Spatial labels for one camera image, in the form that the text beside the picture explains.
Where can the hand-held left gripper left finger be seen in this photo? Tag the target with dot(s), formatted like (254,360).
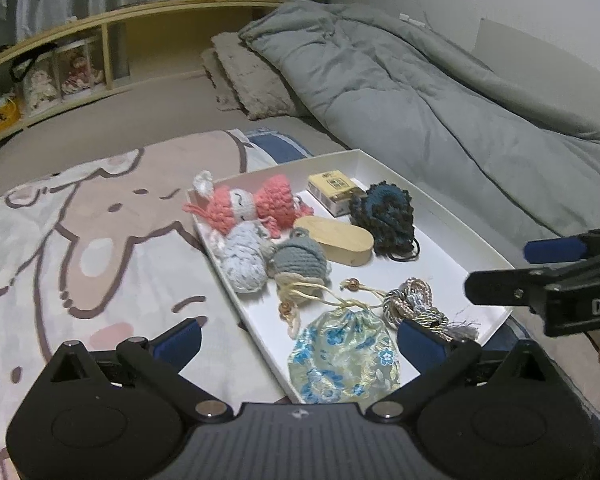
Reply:
(179,344)

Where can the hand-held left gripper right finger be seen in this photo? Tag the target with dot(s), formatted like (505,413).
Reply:
(421,346)

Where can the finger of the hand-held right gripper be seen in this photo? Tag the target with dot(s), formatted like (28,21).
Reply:
(555,250)
(510,286)

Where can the white shallow tray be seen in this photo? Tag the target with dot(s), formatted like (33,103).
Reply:
(445,240)

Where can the pale blue crochet doll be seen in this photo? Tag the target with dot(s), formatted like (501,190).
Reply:
(245,260)

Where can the dark blue crochet pouch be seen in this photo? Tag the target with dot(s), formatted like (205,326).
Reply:
(385,220)

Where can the oval wooden box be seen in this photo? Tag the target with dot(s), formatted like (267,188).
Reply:
(340,242)

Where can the grey crochet pouch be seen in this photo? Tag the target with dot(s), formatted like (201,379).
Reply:
(300,257)

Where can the cartoon printed blanket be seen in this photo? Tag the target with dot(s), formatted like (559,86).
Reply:
(105,220)

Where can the pink crochet doll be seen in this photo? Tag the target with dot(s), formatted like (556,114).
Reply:
(275,200)

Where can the yellow tissue packet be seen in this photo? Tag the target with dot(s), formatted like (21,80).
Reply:
(332,185)

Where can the blue towel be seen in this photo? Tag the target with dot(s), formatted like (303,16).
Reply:
(280,147)

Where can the grey duvet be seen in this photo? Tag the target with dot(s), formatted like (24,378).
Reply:
(405,85)

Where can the grey fluffy pillow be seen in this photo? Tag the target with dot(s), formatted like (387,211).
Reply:
(250,80)

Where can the yellow bag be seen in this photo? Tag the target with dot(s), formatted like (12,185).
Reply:
(4,115)

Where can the display box with pink doll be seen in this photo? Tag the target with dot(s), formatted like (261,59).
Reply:
(80,72)

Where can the display box with white doll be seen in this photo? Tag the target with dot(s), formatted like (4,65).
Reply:
(40,87)

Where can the wooden bedside shelf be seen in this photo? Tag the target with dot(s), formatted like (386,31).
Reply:
(108,60)

